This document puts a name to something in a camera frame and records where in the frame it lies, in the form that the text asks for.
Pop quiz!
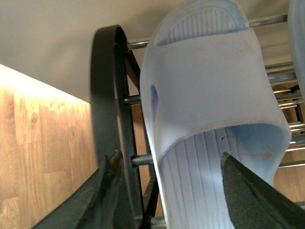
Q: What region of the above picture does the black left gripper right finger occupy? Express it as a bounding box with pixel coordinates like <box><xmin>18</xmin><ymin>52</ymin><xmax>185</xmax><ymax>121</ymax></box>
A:
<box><xmin>221</xmin><ymin>152</ymin><xmax>305</xmax><ymax>229</ymax></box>

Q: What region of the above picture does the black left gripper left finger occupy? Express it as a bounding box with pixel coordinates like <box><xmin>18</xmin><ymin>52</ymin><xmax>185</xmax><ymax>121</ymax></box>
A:
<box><xmin>34</xmin><ymin>151</ymin><xmax>123</xmax><ymax>229</ymax></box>

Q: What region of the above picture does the light blue slipper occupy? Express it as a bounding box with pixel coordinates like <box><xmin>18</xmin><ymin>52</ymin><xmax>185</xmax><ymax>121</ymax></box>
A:
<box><xmin>287</xmin><ymin>0</ymin><xmax>305</xmax><ymax>99</ymax></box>
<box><xmin>140</xmin><ymin>0</ymin><xmax>291</xmax><ymax>229</ymax></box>

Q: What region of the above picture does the black metal shoe rack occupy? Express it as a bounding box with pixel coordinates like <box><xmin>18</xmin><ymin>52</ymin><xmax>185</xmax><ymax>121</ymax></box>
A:
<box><xmin>89</xmin><ymin>13</ymin><xmax>305</xmax><ymax>229</ymax></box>

